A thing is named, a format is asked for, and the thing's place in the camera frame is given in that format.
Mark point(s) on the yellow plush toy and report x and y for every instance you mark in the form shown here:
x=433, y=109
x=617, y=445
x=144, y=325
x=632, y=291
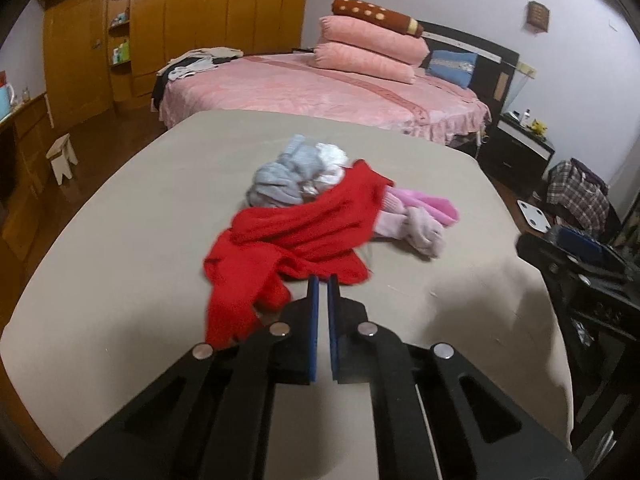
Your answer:
x=538, y=127

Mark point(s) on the small wooden stool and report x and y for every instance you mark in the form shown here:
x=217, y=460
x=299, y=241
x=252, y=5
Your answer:
x=62, y=155

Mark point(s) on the wooden wardrobe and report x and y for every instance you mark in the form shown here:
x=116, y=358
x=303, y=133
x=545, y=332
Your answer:
x=200, y=20

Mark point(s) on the beige tablecloth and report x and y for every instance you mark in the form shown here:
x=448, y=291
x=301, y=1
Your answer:
x=125, y=260

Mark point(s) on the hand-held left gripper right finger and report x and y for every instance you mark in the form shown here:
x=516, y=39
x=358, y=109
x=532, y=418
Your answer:
x=333, y=330

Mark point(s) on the wooden sideboard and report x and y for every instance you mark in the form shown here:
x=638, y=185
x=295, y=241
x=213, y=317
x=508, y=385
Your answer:
x=27, y=170

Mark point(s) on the wall socket plate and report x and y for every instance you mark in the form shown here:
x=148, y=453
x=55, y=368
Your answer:
x=526, y=70

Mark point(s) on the bright pink sock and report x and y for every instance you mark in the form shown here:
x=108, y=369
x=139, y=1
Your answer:
x=435, y=207

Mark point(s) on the dark nightstand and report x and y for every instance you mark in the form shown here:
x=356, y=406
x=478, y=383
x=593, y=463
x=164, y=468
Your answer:
x=520, y=152

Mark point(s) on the pink pillow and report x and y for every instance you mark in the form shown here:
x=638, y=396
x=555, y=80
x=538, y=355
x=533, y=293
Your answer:
x=365, y=64
x=375, y=40

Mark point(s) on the dark headboard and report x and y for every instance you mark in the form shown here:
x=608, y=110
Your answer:
x=492, y=75

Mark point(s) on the plaid cloth bag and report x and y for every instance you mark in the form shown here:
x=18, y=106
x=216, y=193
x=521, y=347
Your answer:
x=582, y=200

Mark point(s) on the grey sock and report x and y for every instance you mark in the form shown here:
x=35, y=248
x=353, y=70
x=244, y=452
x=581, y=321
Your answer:
x=280, y=180

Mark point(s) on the bed with pink bedspread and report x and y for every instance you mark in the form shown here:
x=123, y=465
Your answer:
x=300, y=85

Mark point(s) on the white bathroom scale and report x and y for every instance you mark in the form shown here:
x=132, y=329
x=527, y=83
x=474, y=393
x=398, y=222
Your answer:
x=532, y=215

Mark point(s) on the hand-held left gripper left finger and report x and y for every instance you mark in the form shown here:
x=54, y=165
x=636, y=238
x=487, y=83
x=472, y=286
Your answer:
x=314, y=330

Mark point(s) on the white sock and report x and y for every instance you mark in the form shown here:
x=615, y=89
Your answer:
x=332, y=160

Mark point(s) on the wooden wall lamp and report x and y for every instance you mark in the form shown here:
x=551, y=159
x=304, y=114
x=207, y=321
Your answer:
x=538, y=16

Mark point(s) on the red cloth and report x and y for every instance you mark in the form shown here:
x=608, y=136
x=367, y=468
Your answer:
x=300, y=230

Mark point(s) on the pile of clothes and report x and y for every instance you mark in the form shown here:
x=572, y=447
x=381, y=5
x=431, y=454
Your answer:
x=200, y=62

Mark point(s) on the light blue kettle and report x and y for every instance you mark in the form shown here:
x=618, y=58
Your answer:
x=6, y=99

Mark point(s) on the brown dotted bolster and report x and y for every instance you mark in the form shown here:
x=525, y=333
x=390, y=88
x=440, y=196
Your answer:
x=375, y=14

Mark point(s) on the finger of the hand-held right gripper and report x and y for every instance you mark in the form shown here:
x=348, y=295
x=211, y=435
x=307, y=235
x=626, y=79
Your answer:
x=545, y=257
x=577, y=244

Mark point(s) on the blue cushion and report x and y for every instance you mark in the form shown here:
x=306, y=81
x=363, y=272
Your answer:
x=452, y=69

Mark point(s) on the pale pink sock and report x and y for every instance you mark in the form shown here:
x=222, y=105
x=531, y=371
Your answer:
x=415, y=232

